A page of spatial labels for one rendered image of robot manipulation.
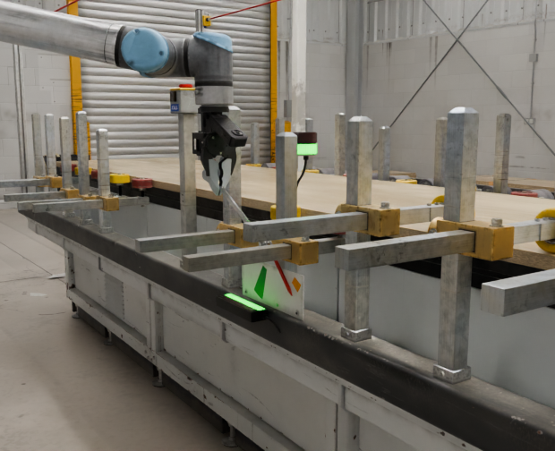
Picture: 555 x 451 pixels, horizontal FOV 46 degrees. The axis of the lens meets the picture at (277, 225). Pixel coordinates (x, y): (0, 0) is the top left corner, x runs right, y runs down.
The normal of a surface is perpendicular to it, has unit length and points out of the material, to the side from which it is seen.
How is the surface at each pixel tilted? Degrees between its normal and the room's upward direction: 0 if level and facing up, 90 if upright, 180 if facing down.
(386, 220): 90
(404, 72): 90
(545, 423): 0
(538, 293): 90
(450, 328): 90
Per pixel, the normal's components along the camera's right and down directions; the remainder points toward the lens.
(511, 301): 0.55, 0.13
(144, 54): 0.04, 0.18
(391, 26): -0.82, 0.09
